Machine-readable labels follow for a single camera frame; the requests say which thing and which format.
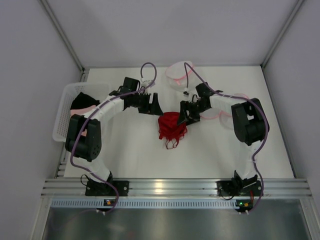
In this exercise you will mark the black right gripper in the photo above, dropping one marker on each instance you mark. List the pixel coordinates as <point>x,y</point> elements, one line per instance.
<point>191,111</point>

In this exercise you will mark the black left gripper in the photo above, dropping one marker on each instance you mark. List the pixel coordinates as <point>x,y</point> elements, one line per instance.
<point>148,103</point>

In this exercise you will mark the red lace garment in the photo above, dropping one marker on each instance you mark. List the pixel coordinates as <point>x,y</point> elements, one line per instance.
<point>170,131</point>

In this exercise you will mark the pink-trimmed mesh laundry bag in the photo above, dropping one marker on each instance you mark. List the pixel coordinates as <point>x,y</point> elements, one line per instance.
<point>180,78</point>

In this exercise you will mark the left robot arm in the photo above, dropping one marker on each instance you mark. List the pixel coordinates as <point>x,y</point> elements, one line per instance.
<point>85,132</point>

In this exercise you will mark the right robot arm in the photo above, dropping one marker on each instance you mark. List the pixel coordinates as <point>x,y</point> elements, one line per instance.
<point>250,124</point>

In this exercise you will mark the white plastic basket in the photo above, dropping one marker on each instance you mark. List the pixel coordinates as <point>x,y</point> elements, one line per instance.
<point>98,91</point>

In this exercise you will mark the pink garment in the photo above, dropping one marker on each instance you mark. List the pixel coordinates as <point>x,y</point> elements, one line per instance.
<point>81,112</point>

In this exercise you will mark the black garment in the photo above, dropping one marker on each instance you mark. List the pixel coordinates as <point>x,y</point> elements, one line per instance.
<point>83,101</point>

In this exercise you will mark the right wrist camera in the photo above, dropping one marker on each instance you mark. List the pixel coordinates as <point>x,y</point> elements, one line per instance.
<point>188,95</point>

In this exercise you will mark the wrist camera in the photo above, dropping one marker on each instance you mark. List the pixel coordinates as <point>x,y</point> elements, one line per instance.
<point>145,84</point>
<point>188,95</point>

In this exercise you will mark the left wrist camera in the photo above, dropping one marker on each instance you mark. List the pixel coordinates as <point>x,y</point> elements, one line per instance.
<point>145,84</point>

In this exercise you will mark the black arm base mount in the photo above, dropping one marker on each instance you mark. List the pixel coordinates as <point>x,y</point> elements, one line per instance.
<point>238,188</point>

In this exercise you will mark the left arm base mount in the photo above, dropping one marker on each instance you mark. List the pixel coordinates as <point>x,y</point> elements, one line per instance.
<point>99,189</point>

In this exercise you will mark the aluminium rail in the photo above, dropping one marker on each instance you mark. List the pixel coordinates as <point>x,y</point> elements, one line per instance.
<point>274,188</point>

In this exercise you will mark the perforated cable tray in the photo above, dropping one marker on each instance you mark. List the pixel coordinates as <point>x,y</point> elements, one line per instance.
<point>148,203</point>

